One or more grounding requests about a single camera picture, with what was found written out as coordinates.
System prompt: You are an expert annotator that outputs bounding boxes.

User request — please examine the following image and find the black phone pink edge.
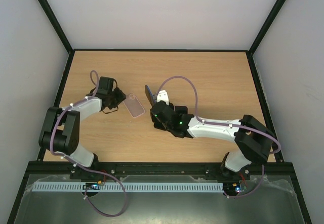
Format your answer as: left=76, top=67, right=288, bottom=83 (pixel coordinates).
left=174, top=106, right=188, bottom=114

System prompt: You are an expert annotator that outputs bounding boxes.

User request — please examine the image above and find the black phone case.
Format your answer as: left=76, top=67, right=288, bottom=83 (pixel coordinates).
left=153, top=119, right=166, bottom=131

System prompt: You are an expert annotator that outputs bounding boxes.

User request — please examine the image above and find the pink translucent phone case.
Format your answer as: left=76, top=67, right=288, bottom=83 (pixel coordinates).
left=123, top=93, right=145, bottom=118

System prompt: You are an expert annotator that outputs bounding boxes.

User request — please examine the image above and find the blue phone case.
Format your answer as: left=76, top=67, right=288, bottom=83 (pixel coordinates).
left=145, top=85, right=156, bottom=106

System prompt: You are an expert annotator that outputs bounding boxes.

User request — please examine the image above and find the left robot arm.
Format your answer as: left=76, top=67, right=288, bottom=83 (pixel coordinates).
left=38, top=77, right=126, bottom=168

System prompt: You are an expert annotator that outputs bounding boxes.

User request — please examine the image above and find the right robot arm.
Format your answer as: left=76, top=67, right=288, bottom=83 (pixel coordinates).
left=150, top=101, right=274, bottom=180

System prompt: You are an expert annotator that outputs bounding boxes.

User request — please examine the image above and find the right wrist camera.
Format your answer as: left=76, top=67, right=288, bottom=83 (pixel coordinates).
left=156, top=90, right=169, bottom=105

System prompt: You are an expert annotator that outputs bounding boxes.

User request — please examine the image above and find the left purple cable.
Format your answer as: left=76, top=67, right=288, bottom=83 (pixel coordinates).
left=50, top=70, right=101, bottom=159

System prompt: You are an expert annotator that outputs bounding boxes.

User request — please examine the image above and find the purple cable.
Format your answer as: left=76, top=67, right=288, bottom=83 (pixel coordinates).
left=50, top=70, right=101, bottom=159
left=154, top=76, right=281, bottom=156

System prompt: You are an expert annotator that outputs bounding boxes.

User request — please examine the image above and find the light blue slotted cable duct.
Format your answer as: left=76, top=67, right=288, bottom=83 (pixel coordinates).
left=31, top=182, right=223, bottom=193

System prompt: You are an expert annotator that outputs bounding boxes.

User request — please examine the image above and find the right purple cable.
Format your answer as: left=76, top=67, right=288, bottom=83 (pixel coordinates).
left=154, top=76, right=281, bottom=156

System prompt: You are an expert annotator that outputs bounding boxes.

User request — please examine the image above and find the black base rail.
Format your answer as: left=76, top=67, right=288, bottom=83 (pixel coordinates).
left=25, top=161, right=296, bottom=182

